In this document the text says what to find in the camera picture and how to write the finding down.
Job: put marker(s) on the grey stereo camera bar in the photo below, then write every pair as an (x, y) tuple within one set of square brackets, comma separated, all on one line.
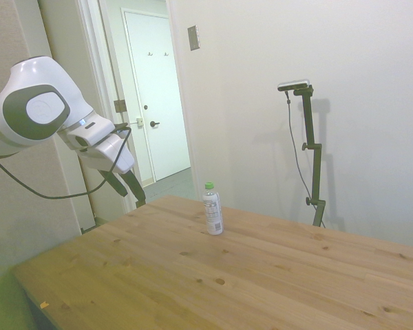
[(294, 84)]

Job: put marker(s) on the beige open door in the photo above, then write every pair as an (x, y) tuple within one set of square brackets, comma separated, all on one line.
[(65, 41)]

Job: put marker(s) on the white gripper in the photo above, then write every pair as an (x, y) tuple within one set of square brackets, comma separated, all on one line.
[(118, 154)]

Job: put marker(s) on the small orange tape scrap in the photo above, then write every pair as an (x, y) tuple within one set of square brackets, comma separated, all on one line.
[(44, 304)]

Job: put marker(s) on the grey metal wall plate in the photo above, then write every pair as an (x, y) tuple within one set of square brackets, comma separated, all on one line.
[(193, 38)]

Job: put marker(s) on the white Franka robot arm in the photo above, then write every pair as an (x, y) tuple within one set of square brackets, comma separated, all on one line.
[(38, 79)]

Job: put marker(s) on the brass door latch plate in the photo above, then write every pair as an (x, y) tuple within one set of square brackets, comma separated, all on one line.
[(140, 122)]

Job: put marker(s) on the black jointed camera stand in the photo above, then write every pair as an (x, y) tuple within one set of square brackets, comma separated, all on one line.
[(317, 165)]

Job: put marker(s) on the brown door hinge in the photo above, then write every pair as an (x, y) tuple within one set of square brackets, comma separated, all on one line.
[(119, 106)]

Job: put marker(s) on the white hallway door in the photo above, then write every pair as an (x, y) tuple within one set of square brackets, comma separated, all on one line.
[(161, 86)]

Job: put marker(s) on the clear green-capped water bottle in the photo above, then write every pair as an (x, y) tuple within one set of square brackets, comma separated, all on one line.
[(212, 216)]

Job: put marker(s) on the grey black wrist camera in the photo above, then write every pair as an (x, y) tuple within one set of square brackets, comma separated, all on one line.
[(121, 126)]

